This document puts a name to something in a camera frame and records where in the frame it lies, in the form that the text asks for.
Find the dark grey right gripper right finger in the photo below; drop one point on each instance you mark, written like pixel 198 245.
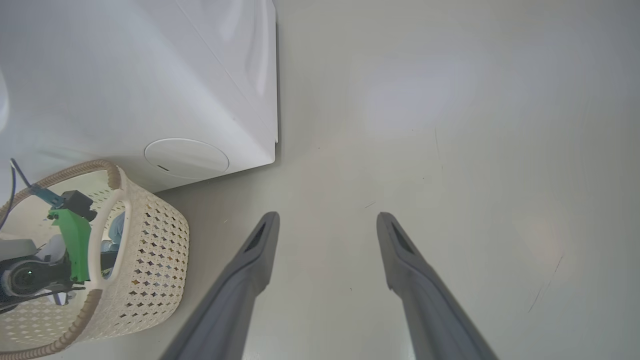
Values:
pixel 425 300

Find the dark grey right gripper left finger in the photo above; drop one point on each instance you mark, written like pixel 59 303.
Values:
pixel 235 290

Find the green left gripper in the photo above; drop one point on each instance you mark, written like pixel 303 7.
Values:
pixel 77 245

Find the blue bear print clothes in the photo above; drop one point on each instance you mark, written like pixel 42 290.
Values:
pixel 116 230

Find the cream perforated laundry basket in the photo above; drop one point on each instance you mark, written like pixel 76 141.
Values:
pixel 150 260

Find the white washing machine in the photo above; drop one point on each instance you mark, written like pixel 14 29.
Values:
pixel 125 75

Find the round white filter cover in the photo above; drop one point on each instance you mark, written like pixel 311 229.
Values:
pixel 187 157

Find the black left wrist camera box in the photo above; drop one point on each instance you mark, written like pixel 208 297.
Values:
pixel 79 204

